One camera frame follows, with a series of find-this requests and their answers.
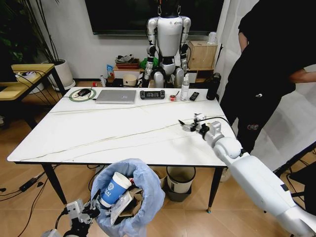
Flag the brown crumpled paper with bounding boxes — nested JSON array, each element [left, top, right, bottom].
[[119, 188, 144, 218]]

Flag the clear plastic packaging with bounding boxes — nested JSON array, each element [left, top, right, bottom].
[[109, 191, 133, 226]]

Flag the white jug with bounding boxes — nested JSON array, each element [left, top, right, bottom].
[[207, 32, 218, 46]]

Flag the black chair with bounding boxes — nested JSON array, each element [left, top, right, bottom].
[[288, 167, 316, 216]]

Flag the silver laptop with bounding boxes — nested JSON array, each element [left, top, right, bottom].
[[95, 89, 137, 105]]

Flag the white power strip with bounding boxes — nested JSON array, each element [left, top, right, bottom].
[[14, 71, 38, 80]]

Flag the beige round bin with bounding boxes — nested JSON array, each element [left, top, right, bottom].
[[122, 74, 138, 87]]

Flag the black power adapter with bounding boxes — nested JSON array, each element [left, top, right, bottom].
[[19, 177, 38, 193]]

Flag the brown tray with clutter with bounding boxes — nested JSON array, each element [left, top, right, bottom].
[[115, 54, 141, 70]]

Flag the dark grey bin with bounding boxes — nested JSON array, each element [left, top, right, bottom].
[[164, 184, 193, 203]]

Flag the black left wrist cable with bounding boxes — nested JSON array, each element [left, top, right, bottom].
[[53, 208, 69, 229]]

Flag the black stand leg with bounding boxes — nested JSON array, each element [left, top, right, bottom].
[[273, 141, 316, 179]]

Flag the round green-rimmed mouse pad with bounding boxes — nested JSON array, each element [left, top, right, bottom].
[[68, 88, 97, 103]]

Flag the black wall television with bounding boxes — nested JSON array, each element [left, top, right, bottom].
[[84, 0, 225, 36]]

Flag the green potted plant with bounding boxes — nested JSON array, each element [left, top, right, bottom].
[[0, 0, 61, 65]]

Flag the wooden cabinet box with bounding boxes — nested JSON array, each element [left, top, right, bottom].
[[187, 40, 219, 70]]

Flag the yellow side table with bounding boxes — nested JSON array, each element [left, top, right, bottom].
[[0, 63, 67, 125]]

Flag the blue paper cup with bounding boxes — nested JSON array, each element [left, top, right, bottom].
[[99, 171, 132, 208]]

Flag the black table leg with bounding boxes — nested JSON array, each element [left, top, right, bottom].
[[207, 167, 224, 213], [41, 163, 68, 205]]

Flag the black tumbler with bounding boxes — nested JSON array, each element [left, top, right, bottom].
[[206, 72, 222, 101]]

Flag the low wooden shelf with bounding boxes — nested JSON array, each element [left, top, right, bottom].
[[112, 66, 215, 87]]

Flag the white plant pot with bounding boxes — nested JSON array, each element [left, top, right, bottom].
[[41, 58, 77, 95]]

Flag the white bin with black rim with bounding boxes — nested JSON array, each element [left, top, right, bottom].
[[166, 166, 197, 194]]

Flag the person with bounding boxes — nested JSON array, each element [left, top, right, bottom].
[[219, 0, 316, 154]]

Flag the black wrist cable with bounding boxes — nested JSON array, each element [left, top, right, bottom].
[[53, 208, 69, 229], [204, 116, 238, 139]]

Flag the trash bin with blue bag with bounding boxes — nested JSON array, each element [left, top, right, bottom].
[[90, 158, 166, 237]]

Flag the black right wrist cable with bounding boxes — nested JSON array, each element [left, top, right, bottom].
[[204, 116, 238, 139]]

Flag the clear spray bottle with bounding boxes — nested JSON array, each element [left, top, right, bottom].
[[180, 73, 190, 102]]

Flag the silver white humanoid robot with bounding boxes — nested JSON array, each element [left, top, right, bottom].
[[141, 4, 192, 89]]

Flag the black handheld game console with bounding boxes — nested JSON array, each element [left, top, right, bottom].
[[139, 90, 166, 100]]

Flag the green plastic bag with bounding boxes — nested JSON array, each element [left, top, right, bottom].
[[139, 56, 159, 70]]

